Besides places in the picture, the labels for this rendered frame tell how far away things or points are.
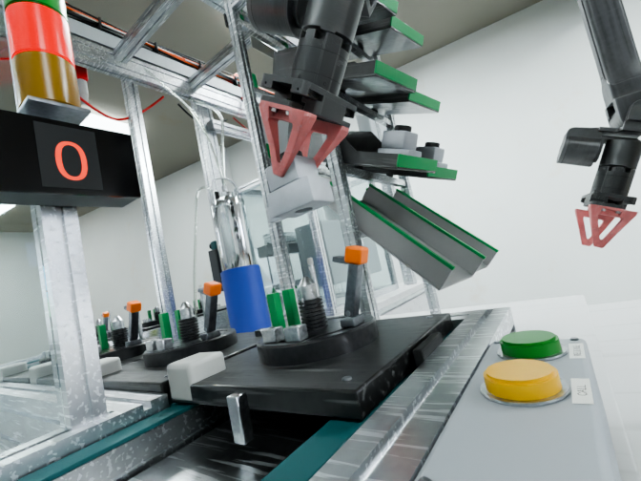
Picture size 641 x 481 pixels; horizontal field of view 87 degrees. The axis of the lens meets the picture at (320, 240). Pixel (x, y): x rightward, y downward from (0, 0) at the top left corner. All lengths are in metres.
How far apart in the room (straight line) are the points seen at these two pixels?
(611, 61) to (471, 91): 3.27
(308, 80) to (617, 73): 0.65
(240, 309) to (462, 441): 1.17
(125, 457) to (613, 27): 0.99
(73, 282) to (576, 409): 0.41
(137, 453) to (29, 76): 0.36
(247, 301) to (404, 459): 1.16
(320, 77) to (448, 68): 3.89
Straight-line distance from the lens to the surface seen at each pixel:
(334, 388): 0.27
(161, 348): 0.56
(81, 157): 0.40
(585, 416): 0.22
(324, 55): 0.39
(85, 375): 0.42
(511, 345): 0.30
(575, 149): 0.84
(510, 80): 4.14
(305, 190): 0.37
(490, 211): 3.86
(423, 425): 0.22
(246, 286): 1.32
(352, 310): 0.37
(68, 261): 0.42
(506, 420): 0.22
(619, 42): 0.92
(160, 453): 0.40
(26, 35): 0.46
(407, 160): 0.59
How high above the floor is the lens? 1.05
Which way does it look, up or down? 5 degrees up
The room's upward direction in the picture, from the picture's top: 12 degrees counter-clockwise
